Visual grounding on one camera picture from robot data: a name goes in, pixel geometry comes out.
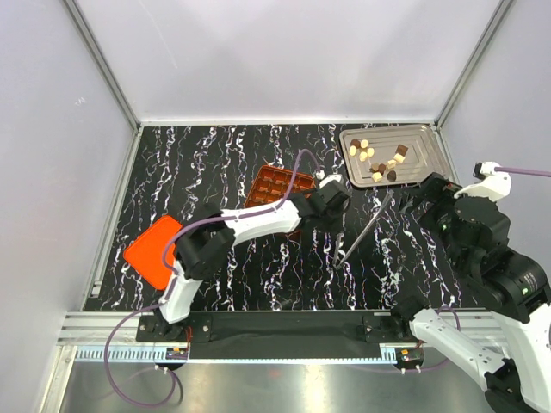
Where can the orange chocolate box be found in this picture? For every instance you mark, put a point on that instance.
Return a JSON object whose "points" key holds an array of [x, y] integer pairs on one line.
{"points": [[271, 183]]}

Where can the metal tongs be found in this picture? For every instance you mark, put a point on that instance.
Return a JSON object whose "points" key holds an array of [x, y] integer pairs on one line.
{"points": [[337, 264]]}

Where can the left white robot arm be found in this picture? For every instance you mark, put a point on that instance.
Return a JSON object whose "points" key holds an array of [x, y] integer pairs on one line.
{"points": [[201, 247]]}

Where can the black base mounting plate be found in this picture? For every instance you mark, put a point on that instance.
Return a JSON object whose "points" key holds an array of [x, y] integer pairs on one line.
{"points": [[211, 326]]}

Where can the dark heart chocolate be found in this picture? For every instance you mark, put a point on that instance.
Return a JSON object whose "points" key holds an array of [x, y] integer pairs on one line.
{"points": [[391, 175]]}

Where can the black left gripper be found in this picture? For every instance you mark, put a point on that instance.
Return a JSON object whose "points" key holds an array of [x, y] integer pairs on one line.
{"points": [[339, 212]]}

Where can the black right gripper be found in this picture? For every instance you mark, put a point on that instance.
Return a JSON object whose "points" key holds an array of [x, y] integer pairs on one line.
{"points": [[436, 188]]}

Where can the orange box lid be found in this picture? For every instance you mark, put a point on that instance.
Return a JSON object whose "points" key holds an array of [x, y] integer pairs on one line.
{"points": [[145, 253]]}

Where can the silver metal tray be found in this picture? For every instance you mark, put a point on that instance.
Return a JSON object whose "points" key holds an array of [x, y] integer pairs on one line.
{"points": [[423, 157]]}

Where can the aluminium frame rail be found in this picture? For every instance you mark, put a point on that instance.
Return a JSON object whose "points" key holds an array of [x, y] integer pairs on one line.
{"points": [[95, 51]]}

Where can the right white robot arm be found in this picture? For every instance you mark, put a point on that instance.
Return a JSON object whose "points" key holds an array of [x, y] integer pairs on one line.
{"points": [[512, 287]]}

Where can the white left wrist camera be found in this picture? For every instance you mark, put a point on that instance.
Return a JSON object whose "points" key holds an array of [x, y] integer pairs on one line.
{"points": [[323, 178]]}

